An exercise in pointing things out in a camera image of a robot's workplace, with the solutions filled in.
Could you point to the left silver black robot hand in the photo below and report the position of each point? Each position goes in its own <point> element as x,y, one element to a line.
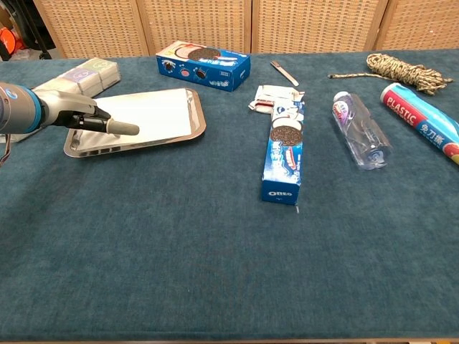
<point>68,109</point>

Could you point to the white cloth sheet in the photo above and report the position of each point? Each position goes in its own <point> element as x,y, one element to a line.
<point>150,114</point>

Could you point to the rectangular stainless steel tray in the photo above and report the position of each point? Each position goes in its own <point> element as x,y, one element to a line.
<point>198,122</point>

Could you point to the black tripod stand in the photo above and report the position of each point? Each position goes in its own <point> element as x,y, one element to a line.
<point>43,43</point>

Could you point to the orange object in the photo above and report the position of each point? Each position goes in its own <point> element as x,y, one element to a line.
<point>7,41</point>

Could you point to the wide blue pink Oreo box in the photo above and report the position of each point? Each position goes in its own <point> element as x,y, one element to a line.
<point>204,68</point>

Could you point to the wicker folding screen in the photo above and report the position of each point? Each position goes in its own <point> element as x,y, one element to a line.
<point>201,25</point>

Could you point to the teal table cloth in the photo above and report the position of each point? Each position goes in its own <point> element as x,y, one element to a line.
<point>179,251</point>

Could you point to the opened white snack wrapper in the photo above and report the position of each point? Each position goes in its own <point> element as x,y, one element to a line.
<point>265,95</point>

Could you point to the white pen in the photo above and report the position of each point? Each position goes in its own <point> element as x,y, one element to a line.
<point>285,73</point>

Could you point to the long blue Oreo box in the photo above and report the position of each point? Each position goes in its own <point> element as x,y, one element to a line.
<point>285,157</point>

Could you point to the clear plastic bottle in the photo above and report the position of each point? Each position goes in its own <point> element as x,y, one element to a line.
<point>362,132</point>

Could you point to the blue plastic wrap box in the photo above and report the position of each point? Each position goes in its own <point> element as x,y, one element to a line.
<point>419,118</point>

